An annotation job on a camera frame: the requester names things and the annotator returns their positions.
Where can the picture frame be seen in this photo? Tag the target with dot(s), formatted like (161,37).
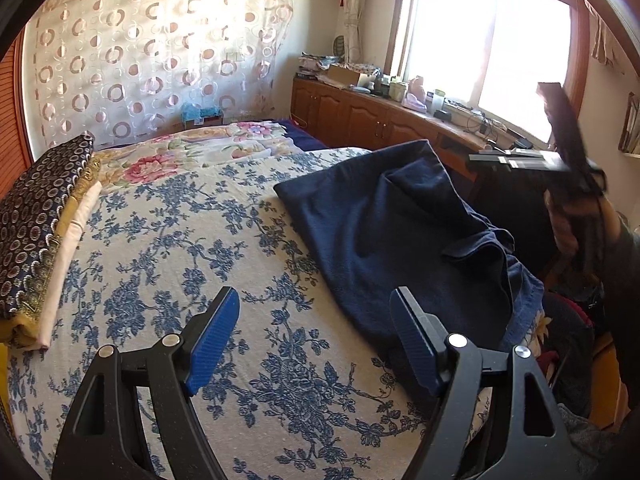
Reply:
(631,125)

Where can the teal object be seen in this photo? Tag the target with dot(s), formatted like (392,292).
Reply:
(200,111)

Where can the pink soft bag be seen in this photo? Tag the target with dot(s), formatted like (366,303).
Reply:
(416,94)

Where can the dark patterned folded blanket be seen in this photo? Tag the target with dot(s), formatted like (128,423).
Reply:
(35,220)

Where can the cream folded cloth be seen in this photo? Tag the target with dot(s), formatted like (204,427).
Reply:
(65,255)

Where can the grey cloth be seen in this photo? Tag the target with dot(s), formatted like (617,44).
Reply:
(590,435)

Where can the white power strip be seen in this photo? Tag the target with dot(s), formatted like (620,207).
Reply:
(460,106)

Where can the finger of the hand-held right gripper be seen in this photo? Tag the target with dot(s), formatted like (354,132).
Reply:
(525,165)
(500,156)

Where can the person's right forearm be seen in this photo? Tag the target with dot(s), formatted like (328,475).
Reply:
(622,250)

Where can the navy blanket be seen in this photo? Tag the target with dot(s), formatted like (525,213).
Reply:
(306,140)

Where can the cardboard box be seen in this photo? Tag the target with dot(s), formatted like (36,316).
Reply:
(347,75)

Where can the dark furniture piece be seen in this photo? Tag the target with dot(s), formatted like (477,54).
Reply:
(510,220)

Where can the beige window curtain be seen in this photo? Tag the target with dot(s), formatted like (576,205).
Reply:
(357,10)

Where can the wooden cabinet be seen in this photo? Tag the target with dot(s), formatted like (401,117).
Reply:
(350,110)

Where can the person's right hand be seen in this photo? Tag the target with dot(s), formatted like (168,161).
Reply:
(564,225)

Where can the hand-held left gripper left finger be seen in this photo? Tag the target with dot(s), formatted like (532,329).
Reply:
(215,340)

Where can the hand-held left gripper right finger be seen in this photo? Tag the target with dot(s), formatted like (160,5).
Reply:
(415,345)

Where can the pink floral quilt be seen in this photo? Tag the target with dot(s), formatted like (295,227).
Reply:
(150,165)

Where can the window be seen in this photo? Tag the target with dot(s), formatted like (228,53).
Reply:
(475,35)

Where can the navy t-shirt with orange print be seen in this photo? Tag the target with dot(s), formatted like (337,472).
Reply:
(380,240)

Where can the wooden louvred wardrobe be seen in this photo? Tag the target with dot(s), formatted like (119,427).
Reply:
(15,135)

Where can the blue floral bedsheet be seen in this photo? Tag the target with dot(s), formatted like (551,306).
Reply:
(200,235)

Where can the sheer curtain with circles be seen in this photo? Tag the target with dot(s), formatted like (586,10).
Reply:
(150,60)

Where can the white container with green lid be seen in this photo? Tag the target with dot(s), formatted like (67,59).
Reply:
(438,99)

